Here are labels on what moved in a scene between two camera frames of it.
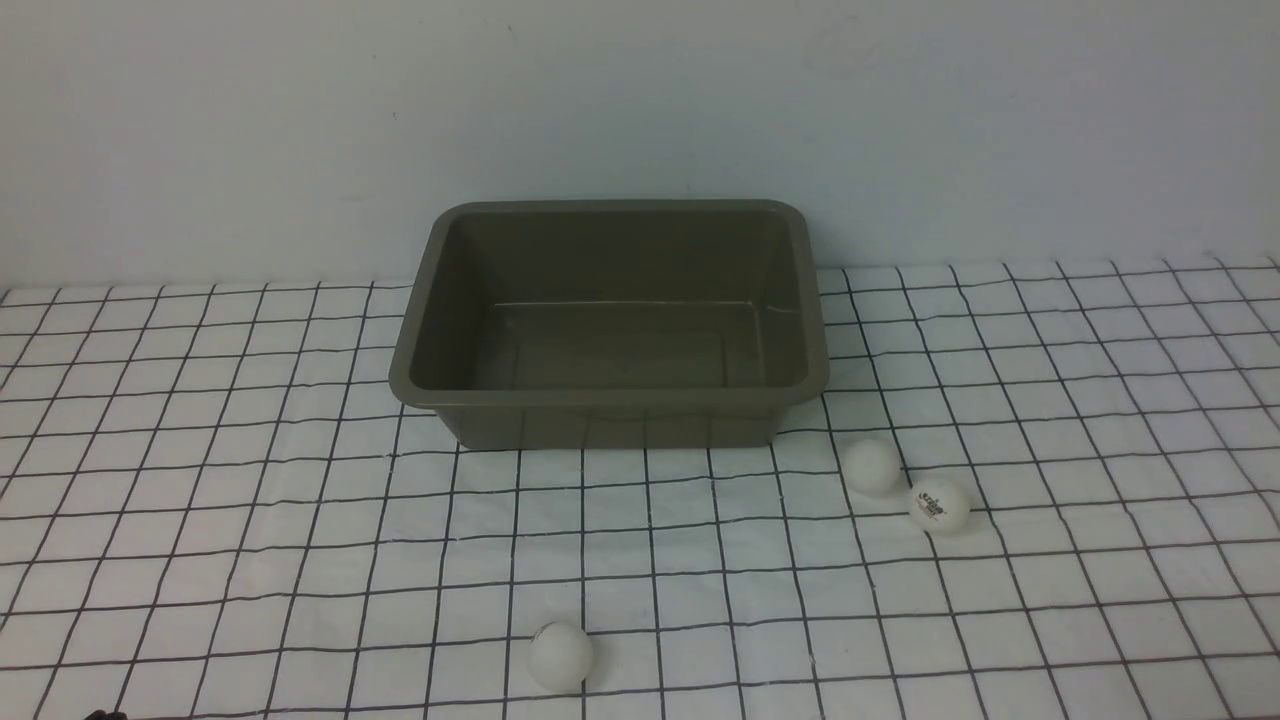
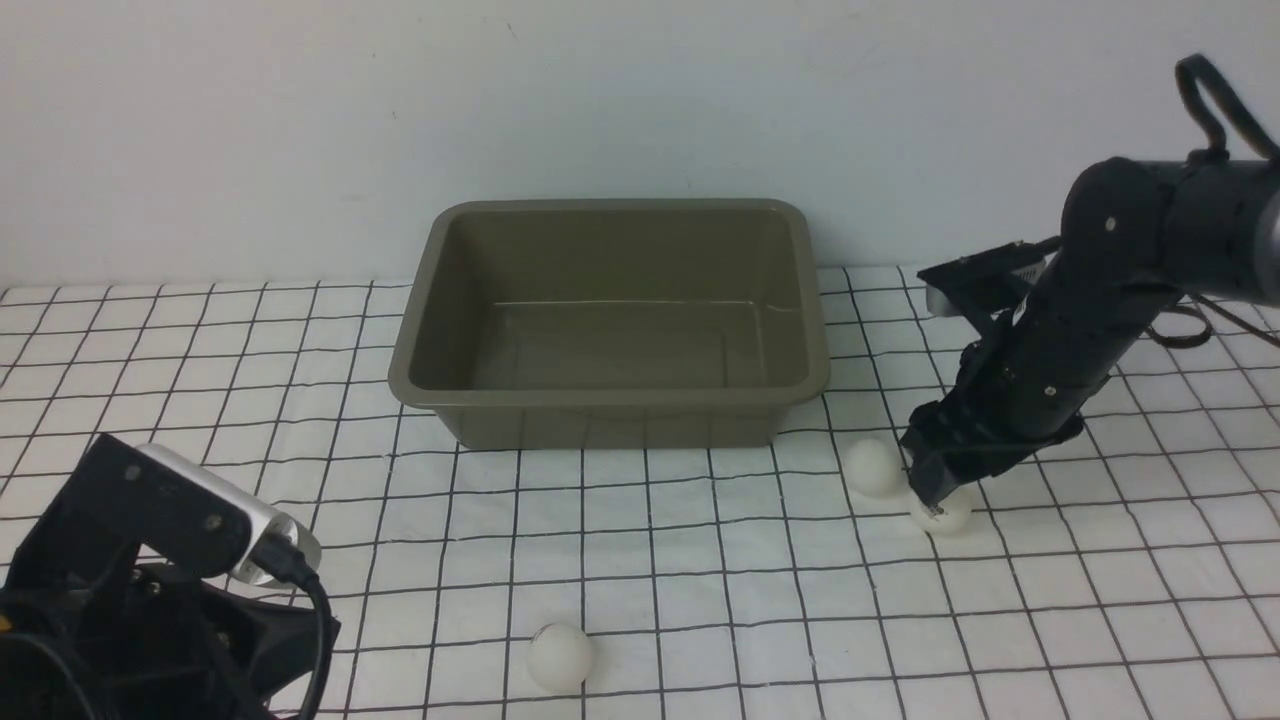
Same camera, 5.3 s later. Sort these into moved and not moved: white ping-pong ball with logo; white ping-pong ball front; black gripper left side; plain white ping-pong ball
Moved: black gripper left side
Not moved: white ping-pong ball front; white ping-pong ball with logo; plain white ping-pong ball
